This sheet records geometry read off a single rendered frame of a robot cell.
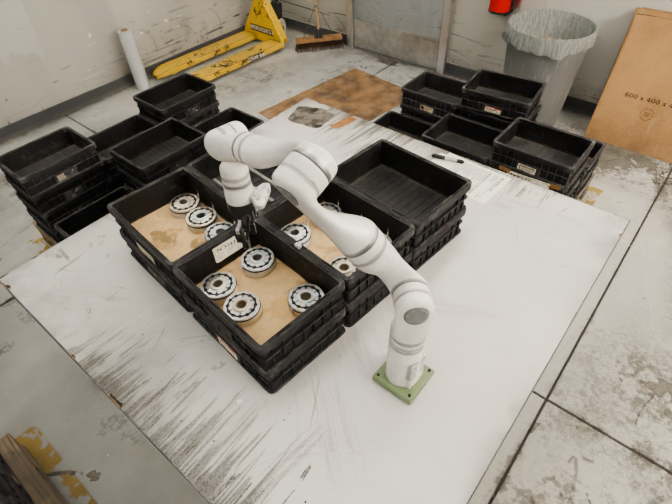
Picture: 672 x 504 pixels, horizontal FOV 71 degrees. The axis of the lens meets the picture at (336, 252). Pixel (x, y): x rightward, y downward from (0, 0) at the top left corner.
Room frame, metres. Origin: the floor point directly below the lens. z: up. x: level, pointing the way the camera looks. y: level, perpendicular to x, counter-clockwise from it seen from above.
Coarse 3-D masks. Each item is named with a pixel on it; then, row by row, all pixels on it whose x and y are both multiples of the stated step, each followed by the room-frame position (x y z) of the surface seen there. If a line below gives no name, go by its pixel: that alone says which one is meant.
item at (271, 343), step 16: (288, 240) 0.99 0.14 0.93; (192, 256) 0.95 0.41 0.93; (304, 256) 0.93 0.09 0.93; (176, 272) 0.89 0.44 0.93; (192, 288) 0.83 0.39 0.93; (336, 288) 0.80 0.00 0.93; (208, 304) 0.77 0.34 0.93; (320, 304) 0.75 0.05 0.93; (224, 320) 0.72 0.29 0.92; (304, 320) 0.71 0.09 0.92; (240, 336) 0.67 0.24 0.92; (272, 336) 0.66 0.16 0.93; (256, 352) 0.63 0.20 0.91
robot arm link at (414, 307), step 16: (400, 288) 0.70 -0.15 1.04; (416, 288) 0.69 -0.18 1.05; (400, 304) 0.66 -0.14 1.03; (416, 304) 0.65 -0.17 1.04; (432, 304) 0.66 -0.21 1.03; (400, 320) 0.65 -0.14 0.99; (416, 320) 0.64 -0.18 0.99; (432, 320) 0.65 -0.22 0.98; (400, 336) 0.64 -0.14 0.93; (416, 336) 0.64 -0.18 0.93
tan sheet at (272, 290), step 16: (240, 256) 1.04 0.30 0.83; (240, 272) 0.97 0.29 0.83; (272, 272) 0.96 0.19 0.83; (288, 272) 0.96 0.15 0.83; (240, 288) 0.90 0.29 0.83; (256, 288) 0.90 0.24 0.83; (272, 288) 0.90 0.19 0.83; (288, 288) 0.90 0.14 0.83; (272, 304) 0.84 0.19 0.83; (272, 320) 0.78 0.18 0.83; (288, 320) 0.78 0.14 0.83; (256, 336) 0.73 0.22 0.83
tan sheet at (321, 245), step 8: (304, 216) 1.21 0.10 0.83; (312, 224) 1.17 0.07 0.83; (312, 232) 1.13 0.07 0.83; (320, 232) 1.13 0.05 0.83; (312, 240) 1.09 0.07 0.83; (320, 240) 1.09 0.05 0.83; (328, 240) 1.09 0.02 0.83; (312, 248) 1.06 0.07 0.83; (320, 248) 1.05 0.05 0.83; (328, 248) 1.05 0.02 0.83; (336, 248) 1.05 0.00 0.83; (320, 256) 1.02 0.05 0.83; (328, 256) 1.02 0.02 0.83; (336, 256) 1.02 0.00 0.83
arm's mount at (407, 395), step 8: (384, 368) 0.68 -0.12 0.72; (424, 368) 0.68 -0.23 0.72; (376, 376) 0.66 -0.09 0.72; (384, 376) 0.66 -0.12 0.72; (424, 376) 0.65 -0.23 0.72; (384, 384) 0.63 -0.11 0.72; (392, 384) 0.63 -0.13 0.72; (416, 384) 0.63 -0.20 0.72; (424, 384) 0.63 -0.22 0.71; (392, 392) 0.62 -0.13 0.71; (400, 392) 0.61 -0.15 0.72; (408, 392) 0.61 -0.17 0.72; (416, 392) 0.60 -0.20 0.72; (408, 400) 0.58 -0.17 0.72
